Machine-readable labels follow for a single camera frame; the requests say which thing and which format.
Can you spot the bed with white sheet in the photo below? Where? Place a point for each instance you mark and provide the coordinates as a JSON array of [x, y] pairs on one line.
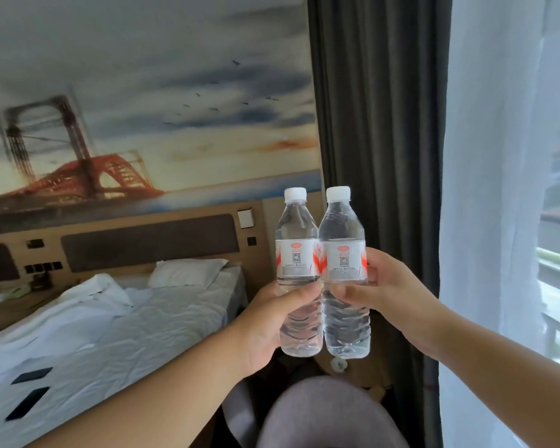
[[144, 340]]

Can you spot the white pillow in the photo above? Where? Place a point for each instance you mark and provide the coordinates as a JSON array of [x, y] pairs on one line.
[[186, 272]]

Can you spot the bridge mural picture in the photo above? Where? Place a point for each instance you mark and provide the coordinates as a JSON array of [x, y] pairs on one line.
[[168, 88]]

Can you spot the person's right hand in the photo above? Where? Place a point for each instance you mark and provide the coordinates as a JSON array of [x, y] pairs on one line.
[[396, 303]]

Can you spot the single black headboard socket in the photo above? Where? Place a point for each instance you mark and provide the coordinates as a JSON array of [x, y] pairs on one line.
[[35, 243]]

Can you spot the large dark padded headboard panel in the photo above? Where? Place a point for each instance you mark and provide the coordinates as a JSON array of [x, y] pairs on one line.
[[149, 242]]

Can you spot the wooden headboard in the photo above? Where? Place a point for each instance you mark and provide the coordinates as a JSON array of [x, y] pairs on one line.
[[261, 265]]

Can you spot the wooden nightstand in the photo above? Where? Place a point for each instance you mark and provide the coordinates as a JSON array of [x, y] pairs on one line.
[[9, 314]]

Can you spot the dark grey curtain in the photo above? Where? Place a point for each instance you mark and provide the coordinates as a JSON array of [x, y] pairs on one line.
[[378, 135]]

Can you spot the black phone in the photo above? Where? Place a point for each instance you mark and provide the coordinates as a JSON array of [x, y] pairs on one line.
[[31, 376], [28, 403]]

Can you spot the person's right forearm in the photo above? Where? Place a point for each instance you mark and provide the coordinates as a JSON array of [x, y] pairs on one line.
[[508, 382]]

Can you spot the white wall switch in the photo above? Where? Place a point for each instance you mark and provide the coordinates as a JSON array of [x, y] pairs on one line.
[[245, 218]]

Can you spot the water bottle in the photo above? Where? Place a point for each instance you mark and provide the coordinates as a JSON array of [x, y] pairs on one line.
[[296, 228], [343, 228]]

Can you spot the person's left forearm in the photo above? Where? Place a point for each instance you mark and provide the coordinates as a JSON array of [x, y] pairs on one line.
[[168, 405]]

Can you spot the white duvet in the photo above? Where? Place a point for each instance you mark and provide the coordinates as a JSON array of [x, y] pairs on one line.
[[65, 317]]

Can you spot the row of black headboard switches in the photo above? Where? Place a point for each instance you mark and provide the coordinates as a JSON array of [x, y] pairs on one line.
[[43, 267]]

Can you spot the person's left hand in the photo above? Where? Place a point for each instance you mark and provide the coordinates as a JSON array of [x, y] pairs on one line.
[[261, 331]]

